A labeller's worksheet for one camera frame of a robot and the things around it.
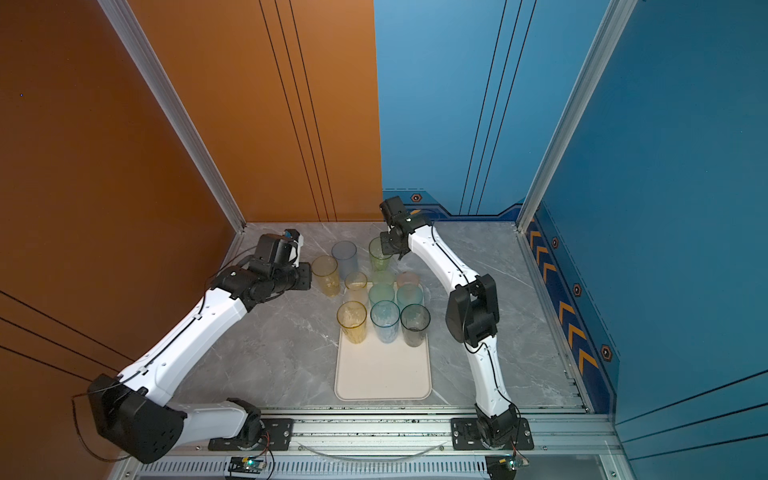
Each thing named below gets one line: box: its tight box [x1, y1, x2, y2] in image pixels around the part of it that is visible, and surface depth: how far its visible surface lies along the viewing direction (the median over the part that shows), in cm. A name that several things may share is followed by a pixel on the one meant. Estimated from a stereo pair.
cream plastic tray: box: [334, 282, 433, 402], surface depth 84 cm
